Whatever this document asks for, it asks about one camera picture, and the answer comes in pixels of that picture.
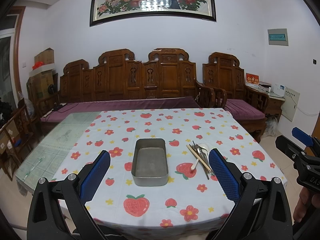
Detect carved wooden sofa bench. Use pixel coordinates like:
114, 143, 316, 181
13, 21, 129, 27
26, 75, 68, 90
37, 48, 217, 133

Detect light wooden chopstick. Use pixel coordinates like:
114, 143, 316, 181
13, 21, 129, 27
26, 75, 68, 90
188, 144, 214, 175
186, 145, 212, 172

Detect red greeting card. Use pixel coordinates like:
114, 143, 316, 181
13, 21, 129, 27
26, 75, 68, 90
246, 73, 259, 85

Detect stainless steel fork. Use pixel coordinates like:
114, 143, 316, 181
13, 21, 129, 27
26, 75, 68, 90
192, 141, 209, 179

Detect framed peacock flower painting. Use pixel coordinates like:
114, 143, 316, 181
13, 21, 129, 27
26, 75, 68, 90
89, 0, 217, 28

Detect wall electrical panel box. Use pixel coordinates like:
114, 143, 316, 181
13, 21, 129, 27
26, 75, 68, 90
267, 29, 289, 46

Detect rectangular metal tray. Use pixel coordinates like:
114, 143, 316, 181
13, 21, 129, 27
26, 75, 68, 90
131, 138, 169, 187

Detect white lower wall cabinet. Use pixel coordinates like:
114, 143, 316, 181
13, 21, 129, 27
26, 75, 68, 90
281, 87, 300, 122

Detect purple sofa cushion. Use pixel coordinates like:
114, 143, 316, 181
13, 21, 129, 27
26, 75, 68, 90
41, 96, 200, 123

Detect white plastic ladle spoon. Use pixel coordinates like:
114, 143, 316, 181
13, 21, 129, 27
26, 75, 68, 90
190, 144, 210, 171

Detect stacked cardboard boxes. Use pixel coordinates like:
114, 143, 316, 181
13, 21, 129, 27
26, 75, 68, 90
26, 48, 56, 106

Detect wooden side table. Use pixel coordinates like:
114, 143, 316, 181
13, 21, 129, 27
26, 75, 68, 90
245, 86, 285, 122

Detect carved wooden armchair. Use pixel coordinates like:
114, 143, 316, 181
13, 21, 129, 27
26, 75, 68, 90
202, 52, 266, 142

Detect purple armchair cushion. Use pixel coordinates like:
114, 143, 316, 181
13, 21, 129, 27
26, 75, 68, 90
224, 99, 265, 121

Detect strawberry flower tablecloth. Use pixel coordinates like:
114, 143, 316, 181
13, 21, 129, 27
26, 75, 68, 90
53, 108, 287, 239

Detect person's right hand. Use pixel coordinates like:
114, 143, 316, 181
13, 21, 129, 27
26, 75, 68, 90
293, 187, 320, 223

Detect glass door with wooden frame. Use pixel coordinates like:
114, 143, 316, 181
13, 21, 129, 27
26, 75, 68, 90
0, 6, 25, 109

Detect white router box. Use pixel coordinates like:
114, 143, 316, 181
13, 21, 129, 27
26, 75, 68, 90
271, 83, 286, 98

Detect wooden chair at left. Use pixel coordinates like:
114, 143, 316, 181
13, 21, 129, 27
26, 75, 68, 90
1, 99, 39, 180

